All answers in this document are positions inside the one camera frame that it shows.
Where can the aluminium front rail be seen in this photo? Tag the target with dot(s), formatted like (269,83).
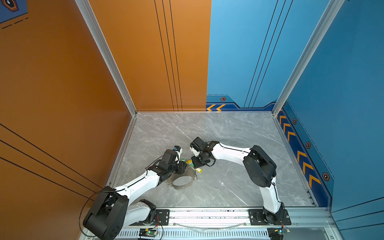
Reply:
(222,217)

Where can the aluminium corner post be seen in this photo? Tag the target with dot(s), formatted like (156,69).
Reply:
(317,36)
(101,42)

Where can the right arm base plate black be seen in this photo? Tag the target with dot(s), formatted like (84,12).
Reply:
(261,217)

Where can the right green circuit board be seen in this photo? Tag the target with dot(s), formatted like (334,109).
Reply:
(278,233)

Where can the left aluminium corner post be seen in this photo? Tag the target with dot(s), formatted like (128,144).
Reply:
(101,42)

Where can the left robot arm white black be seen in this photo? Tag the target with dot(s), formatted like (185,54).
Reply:
(115,208)

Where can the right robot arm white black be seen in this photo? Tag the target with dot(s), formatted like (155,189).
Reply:
(259,166)

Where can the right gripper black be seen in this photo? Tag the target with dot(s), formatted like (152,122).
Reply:
(195,164)

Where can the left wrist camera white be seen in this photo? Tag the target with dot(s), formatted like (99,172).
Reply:
(178,149)

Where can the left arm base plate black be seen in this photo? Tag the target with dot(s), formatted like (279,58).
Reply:
(162,215)

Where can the large metal band keyring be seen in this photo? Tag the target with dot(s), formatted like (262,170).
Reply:
(182,181)

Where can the green circuit board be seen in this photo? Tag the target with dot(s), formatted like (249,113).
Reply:
(148,233)
(278,233)

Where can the left green circuit board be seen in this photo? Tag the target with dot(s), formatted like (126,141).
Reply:
(148,233)

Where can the right aluminium corner post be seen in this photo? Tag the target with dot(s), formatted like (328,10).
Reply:
(317,36)

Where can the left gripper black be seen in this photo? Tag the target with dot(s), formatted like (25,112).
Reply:
(182,167)

